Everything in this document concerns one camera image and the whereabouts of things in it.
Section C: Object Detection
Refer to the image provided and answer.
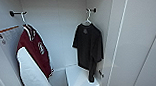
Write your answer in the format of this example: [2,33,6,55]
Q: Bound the grey clothes hanger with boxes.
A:
[20,11,38,33]

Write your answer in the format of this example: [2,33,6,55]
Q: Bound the black t-shirt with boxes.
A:
[71,22,105,84]

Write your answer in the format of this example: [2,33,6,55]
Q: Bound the maroon and white jacket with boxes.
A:
[14,23,56,86]

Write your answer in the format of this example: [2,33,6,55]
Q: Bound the white wardrobe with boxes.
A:
[0,0,132,86]

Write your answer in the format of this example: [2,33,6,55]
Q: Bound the white inner shelf unit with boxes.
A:
[64,62,102,86]

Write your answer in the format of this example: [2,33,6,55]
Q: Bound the small black wall fitting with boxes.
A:
[98,69,106,79]

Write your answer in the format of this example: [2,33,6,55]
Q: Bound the orange clothes hanger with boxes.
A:
[0,25,21,47]

